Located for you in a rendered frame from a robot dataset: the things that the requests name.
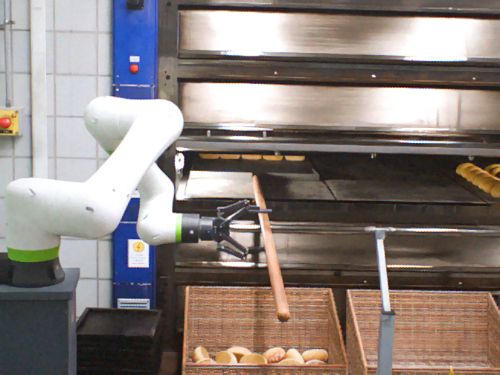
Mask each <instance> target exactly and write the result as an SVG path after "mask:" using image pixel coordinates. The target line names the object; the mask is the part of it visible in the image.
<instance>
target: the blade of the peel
mask: <svg viewBox="0 0 500 375"><path fill-rule="evenodd" d="M252 171H258V172H259V174H260V179H277V180H309V181H319V173H317V172H316V171H315V170H314V169H313V168H312V167H311V166H295V165H263V164H201V163H193V166H192V168H191V170H190V177H191V178H213V179H251V172H252Z"/></svg>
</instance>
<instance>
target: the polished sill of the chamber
mask: <svg viewBox="0 0 500 375"><path fill-rule="evenodd" d="M245 199H247V200H248V203H249V205H257V203H256V198H231V197H197V196H177V197H176V210H200V211H217V208H218V207H226V206H228V205H232V204H234V203H236V202H240V201H243V200H245ZM264 201H265V205H266V209H272V212H304V213H339V214H408V215H443V216H478V217H500V203H468V202H401V201H366V200H332V199H265V198H264Z"/></svg>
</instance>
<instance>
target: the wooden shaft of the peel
mask: <svg viewBox="0 0 500 375"><path fill-rule="evenodd" d="M252 181H253V186H254V194H255V198H256V203H257V205H258V206H260V209H266V205H265V201H264V198H263V191H262V188H261V184H260V178H259V176H253V177H252ZM258 215H259V219H260V227H261V231H262V235H263V243H264V248H265V253H266V260H267V264H268V269H269V277H270V281H271V285H272V293H273V298H274V302H275V310H276V314H277V318H278V320H279V321H280V322H287V321H288V320H289V318H290V313H289V308H288V303H287V300H286V294H285V290H284V287H283V281H282V277H281V271H280V267H279V264H278V258H277V254H276V251H275V244H274V241H273V237H272V231H271V228H270V224H269V218H268V214H260V213H258Z"/></svg>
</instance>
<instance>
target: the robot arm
mask: <svg viewBox="0 0 500 375"><path fill-rule="evenodd" d="M83 120H84V124H85V126H86V129H87V130H88V132H89V133H90V134H91V136H92V137H93V138H94V140H96V142H97V143H98V144H99V145H100V146H101V147H102V148H103V150H104V151H105V152H106V153H107V154H108V155H109V156H110V157H109V159H108V160H107V161H106V162H105V163H104V164H103V165H102V167H101V168H100V169H99V170H98V171H97V172H96V173H95V174H94V175H93V176H92V177H91V178H90V179H88V180H87V181H86V182H84V183H79V182H64V181H59V180H53V179H41V178H25V179H18V180H16V181H13V182H11V183H9V184H8V185H7V187H6V188H5V191H4V206H5V234H6V248H7V252H0V284H1V283H5V284H7V285H8V286H14V287H19V288H40V287H47V286H53V285H56V284H59V283H61V282H63V281H64V280H65V272H64V270H63V268H62V267H61V264H60V258H59V250H60V245H61V236H65V237H77V238H84V239H90V240H97V239H101V238H104V237H106V236H108V235H110V234H111V233H112V232H113V231H114V230H115V229H116V228H117V227H118V224H119V222H120V221H121V217H122V216H123V214H124V211H125V209H126V207H127V205H128V203H129V201H130V199H131V197H132V195H133V194H134V192H135V190H136V188H137V190H138V192H139V193H140V209H139V215H138V223H137V233H138V236H139V237H140V239H141V240H142V241H143V242H145V243H146V244H148V245H151V246H157V245H161V244H165V243H199V239H201V241H215V242H217V249H216V250H217V251H223V252H225V253H227V254H230V255H233V256H235V257H238V258H240V259H242V260H245V259H246V257H247V255H248V254H258V252H259V251H265V248H264V247H248V249H246V248H245V247H243V246H242V245H240V244H239V243H238V242H237V241H235V240H234V239H232V238H231V237H230V222H232V221H233V220H235V219H236V218H238V217H239V216H241V215H242V214H244V213H245V212H247V211H249V213H260V214H271V213H272V209H260V206H258V205H249V203H248V200H247V199H245V200H243V201H240V202H236V203H234V204H232V205H228V206H226V207H218V208H217V217H202V218H201V219H200V218H199V214H173V213H172V204H173V194H174V187H173V183H172V182H171V181H170V180H169V179H168V178H167V177H166V176H165V175H164V174H163V173H162V172H161V170H160V169H159V168H158V166H157V165H156V163H155V161H156V160H157V158H158V157H159V156H160V155H161V154H162V153H163V152H164V151H165V150H166V149H167V148H168V147H169V146H170V145H171V144H172V143H173V142H174V141H175V140H176V139H177V138H178V137H179V136H180V134H181V132H182V128H183V117H182V114H181V112H180V111H179V109H178V107H177V106H175V105H174V104H173V103H171V102H170V101H167V100H127V99H123V98H118V97H110V96H102V97H97V98H95V99H94V100H93V101H91V102H90V103H89V104H88V106H87V107H86V110H85V112H84V116H83ZM244 205H245V207H244V208H242V209H240V210H239V211H238V212H236V213H235V214H233V215H231V216H230V217H228V218H226V219H224V218H223V217H221V215H222V214H224V212H227V211H231V210H233V209H235V208H239V207H241V206H244ZM223 240H226V241H227V242H229V243H230V244H232V245H233V246H235V247H236V248H237V249H239V250H240V251H241V252H242V253H243V254H242V253H239V252H238V251H235V250H233V249H230V248H227V247H225V246H223V244H221V242H222V241H223Z"/></svg>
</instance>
